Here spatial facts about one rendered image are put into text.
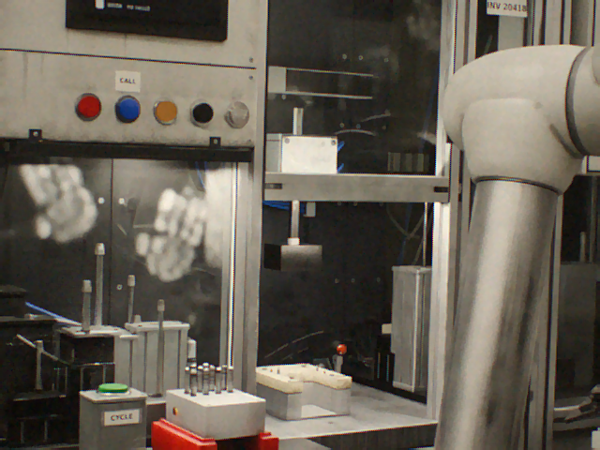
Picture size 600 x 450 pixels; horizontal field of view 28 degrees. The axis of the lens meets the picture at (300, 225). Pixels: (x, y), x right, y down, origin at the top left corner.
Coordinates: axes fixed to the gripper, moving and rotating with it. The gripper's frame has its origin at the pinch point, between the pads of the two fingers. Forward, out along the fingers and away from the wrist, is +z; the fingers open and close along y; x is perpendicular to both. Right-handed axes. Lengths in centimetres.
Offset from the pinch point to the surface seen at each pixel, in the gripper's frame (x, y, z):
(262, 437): 50, 36, 5
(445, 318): -0.6, 28.3, 13.8
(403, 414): 8.3, 17.7, 27.7
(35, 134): 51, 89, 6
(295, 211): 3, 58, 26
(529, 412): -9.8, 3.6, 19.8
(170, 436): 56, 43, 14
